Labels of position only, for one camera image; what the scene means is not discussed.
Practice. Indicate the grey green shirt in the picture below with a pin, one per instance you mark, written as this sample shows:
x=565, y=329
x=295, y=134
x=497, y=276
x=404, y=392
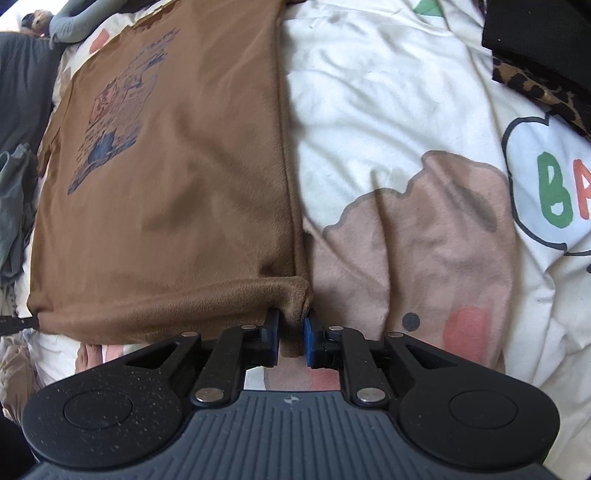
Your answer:
x=14, y=207

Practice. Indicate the brown plush toy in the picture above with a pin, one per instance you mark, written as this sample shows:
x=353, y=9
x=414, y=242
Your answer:
x=37, y=21

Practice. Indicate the brown printed t-shirt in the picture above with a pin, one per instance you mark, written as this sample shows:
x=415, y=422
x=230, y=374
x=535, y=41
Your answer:
x=184, y=184

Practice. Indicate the cream bear print bed sheet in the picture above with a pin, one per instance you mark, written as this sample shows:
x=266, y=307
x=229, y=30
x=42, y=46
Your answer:
x=392, y=92

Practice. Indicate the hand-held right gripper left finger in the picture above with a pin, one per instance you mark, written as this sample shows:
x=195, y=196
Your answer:
x=276, y=344

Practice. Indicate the grey neck pillow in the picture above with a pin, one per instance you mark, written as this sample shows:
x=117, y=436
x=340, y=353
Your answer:
x=78, y=23

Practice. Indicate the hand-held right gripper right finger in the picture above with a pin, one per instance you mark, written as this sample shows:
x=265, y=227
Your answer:
x=309, y=341

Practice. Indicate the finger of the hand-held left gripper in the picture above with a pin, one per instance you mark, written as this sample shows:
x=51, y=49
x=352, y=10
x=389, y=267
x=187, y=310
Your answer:
x=18, y=324

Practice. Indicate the black garment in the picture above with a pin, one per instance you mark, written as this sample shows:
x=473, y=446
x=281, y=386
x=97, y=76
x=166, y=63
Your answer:
x=535, y=27

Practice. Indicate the dark grey pillow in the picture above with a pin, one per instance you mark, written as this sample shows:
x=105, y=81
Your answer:
x=23, y=92

